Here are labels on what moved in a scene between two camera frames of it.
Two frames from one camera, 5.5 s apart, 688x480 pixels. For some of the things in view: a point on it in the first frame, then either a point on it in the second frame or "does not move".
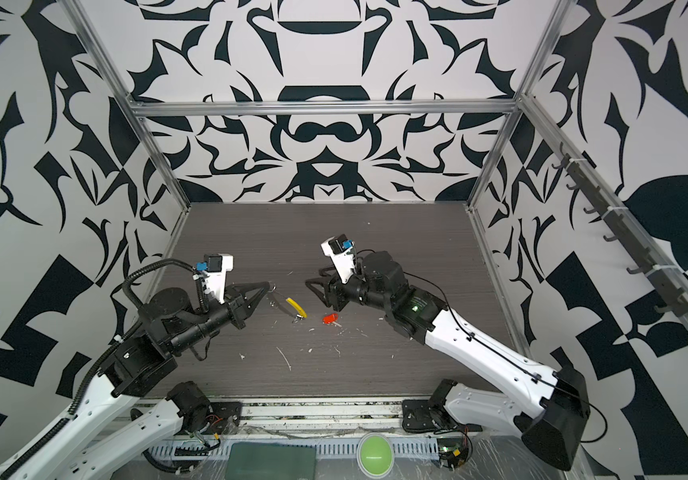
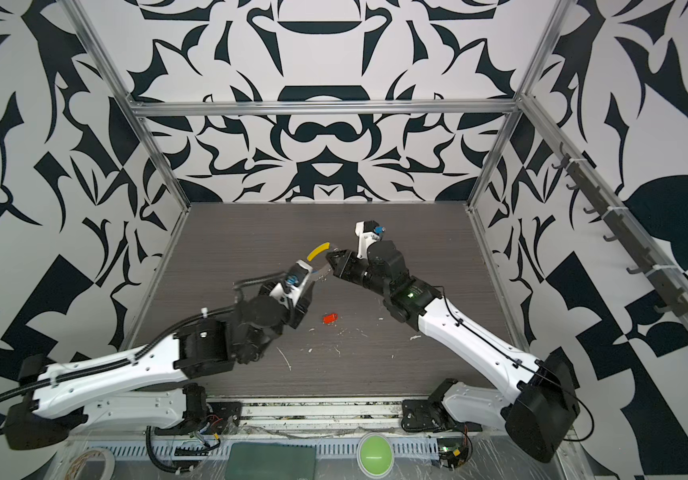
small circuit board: [452, 452] does not move
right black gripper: [336, 289] -> [348, 269]
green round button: [375, 455] does not move
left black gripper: [238, 306] -> [292, 314]
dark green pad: [271, 461] does not move
